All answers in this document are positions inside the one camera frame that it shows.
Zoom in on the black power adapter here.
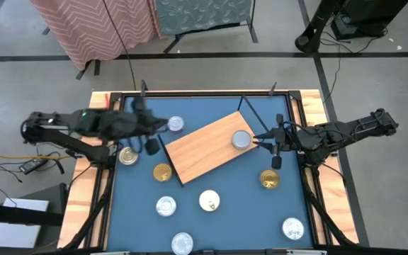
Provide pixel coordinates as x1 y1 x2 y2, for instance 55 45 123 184
18 158 49 175

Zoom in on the black cloth rack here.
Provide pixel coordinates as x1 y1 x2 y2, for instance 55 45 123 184
163 0 259 54
40 26 101 81

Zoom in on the red label can gold lid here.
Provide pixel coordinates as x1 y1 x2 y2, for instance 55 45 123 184
198 189 221 213

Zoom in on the grey-green leaf print cloth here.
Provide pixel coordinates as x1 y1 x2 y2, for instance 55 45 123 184
153 0 254 36

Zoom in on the blue label can silver lid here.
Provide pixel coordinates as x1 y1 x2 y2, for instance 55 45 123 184
155 195 177 217

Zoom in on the black floor stand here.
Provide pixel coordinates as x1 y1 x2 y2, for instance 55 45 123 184
294 0 346 54

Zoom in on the white flat panel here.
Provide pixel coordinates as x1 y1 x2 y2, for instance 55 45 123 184
0 197 50 249

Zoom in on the green label can gold lid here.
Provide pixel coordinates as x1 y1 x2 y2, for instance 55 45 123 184
152 162 173 183
259 169 281 190

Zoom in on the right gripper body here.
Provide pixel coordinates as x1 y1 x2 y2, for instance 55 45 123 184
273 125 302 154

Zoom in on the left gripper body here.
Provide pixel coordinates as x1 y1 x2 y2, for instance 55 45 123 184
127 108 160 140

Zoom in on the red label can silver lid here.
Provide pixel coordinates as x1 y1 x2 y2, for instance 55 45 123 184
167 115 186 133
282 217 305 241

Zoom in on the black equipment case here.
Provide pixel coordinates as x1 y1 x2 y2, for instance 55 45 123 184
331 0 408 40

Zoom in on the Wild Planet can gold lid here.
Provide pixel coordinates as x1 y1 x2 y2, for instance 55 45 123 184
118 146 140 166

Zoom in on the black hanging cable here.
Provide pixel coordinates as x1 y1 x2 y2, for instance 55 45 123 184
101 0 137 91

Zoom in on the pink chevron cloth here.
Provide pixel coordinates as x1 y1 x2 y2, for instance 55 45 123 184
29 0 162 71

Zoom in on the wooden shelf black metal frame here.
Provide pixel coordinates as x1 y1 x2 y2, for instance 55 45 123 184
157 95 269 188

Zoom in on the green label can silver lid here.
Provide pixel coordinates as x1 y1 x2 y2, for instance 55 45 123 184
231 130 253 151
171 232 194 255

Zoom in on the black aluminium table frame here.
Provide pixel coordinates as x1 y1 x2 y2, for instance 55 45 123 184
57 90 371 255

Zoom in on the yellow floor cable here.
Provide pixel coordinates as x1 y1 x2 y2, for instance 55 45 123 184
0 148 74 161

